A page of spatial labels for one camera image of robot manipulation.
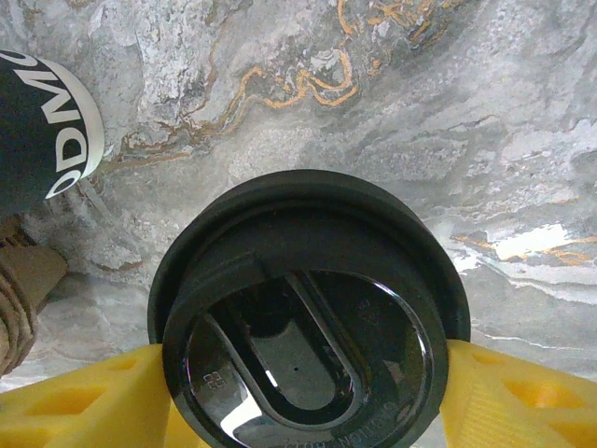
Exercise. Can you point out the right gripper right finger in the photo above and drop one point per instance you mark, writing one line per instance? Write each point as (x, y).
(522, 410)

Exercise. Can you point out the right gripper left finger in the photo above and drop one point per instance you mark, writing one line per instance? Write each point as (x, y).
(84, 410)

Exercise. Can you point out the black plastic cup lid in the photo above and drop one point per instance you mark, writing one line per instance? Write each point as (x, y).
(303, 350)

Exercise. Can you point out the black paper coffee cup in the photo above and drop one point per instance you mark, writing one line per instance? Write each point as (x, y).
(32, 135)

